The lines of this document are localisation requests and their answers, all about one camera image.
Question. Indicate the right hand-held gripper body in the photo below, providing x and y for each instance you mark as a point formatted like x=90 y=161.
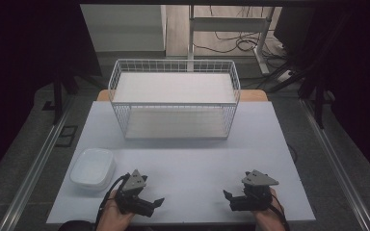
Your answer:
x=258 y=192

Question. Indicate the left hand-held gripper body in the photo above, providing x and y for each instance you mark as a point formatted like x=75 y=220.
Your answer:
x=131 y=192

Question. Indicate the person's right hand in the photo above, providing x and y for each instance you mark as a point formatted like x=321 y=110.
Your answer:
x=273 y=218

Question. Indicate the person's left hand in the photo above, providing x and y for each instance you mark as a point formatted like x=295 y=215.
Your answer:
x=112 y=218

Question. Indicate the white plastic container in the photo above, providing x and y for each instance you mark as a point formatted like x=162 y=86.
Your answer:
x=92 y=167

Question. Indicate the wooden table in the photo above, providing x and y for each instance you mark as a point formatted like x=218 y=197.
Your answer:
x=253 y=95

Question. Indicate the black stand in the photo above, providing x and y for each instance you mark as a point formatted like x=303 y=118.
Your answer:
x=318 y=102
x=58 y=102

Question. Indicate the white power strip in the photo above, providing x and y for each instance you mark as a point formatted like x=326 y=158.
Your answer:
x=284 y=76

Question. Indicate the dark curtain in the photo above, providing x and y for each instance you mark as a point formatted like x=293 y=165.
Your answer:
x=356 y=64
x=19 y=64

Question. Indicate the white cabinet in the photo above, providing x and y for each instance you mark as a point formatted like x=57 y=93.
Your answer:
x=122 y=29

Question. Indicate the metal floor rail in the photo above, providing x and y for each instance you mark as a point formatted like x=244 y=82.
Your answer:
x=33 y=166
x=337 y=166

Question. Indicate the white desk frame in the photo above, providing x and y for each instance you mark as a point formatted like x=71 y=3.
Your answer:
x=228 y=24

